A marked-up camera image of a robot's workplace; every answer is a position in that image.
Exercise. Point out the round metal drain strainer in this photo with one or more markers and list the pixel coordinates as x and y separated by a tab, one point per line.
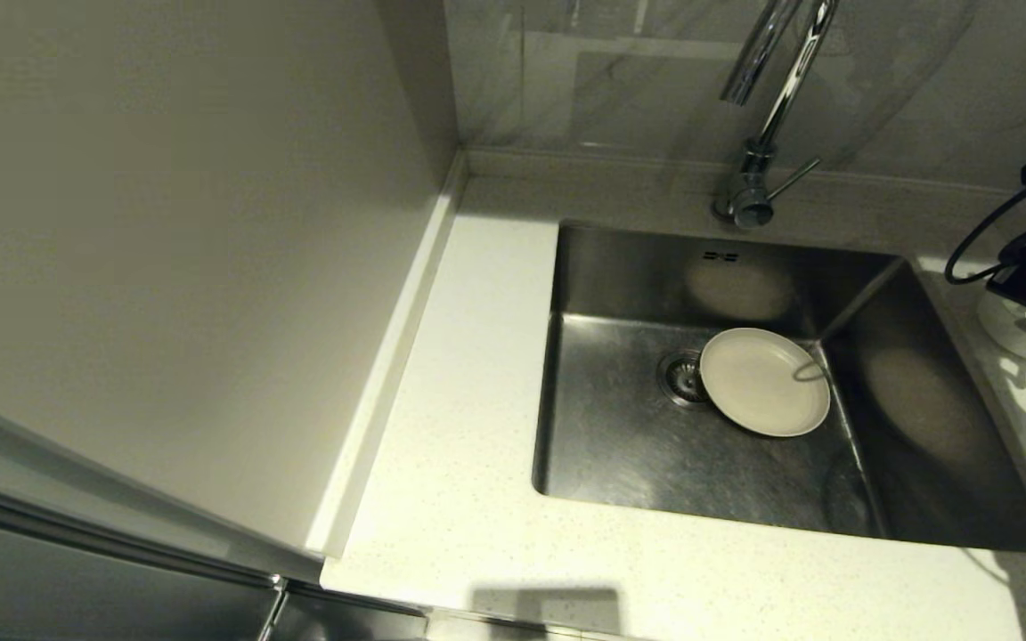
680	376

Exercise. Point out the beige tall cabinet side panel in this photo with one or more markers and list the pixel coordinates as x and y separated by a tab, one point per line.
166	267

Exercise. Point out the chrome kitchen faucet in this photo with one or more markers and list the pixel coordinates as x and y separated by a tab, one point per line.
749	191

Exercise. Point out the grey tall cabinet door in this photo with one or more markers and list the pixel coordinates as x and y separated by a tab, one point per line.
77	596

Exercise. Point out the grey under-counter cabinet front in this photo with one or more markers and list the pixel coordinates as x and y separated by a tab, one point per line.
344	619

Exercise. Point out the beige round plate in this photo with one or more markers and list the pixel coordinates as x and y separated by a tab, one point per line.
753	383

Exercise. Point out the stainless steel sink basin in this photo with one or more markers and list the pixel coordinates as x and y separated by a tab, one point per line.
620	445

